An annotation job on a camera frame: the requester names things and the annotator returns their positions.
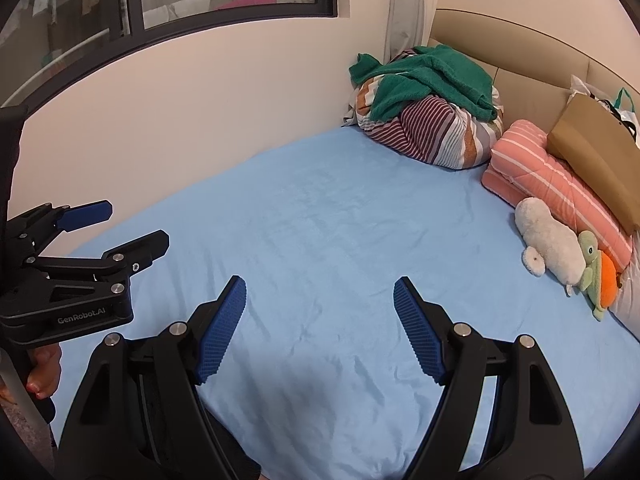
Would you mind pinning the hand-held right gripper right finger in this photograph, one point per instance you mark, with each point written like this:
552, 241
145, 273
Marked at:
417, 330

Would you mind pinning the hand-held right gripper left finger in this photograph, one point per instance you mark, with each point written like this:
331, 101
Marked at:
222, 330

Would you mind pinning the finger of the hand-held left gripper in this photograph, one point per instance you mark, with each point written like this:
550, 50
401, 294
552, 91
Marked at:
145, 247
85, 215

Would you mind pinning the person's left hand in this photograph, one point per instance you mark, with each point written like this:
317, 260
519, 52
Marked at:
45, 375

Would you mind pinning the blue bed sheet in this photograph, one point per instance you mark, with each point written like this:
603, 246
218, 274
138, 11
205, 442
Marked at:
325, 235

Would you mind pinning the white plush toy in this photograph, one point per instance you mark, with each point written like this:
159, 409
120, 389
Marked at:
550, 240

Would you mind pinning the striped duvet bundle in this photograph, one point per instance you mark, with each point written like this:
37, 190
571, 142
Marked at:
440, 135

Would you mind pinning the green orange turtle plush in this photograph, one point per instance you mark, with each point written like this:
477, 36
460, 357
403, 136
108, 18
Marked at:
607, 280

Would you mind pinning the pink striped folded blanket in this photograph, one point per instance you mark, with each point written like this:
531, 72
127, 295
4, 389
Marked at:
540, 170

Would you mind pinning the white grey pillow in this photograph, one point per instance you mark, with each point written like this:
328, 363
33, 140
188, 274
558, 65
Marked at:
630, 305

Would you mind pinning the brown paper bag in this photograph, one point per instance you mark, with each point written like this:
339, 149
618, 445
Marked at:
595, 150

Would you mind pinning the green towel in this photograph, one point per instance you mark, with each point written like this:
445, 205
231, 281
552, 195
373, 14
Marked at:
440, 75

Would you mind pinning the beige padded headboard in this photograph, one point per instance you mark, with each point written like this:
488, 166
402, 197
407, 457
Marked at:
525, 60

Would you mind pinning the grey curtain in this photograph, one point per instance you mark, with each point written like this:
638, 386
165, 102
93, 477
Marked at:
407, 10

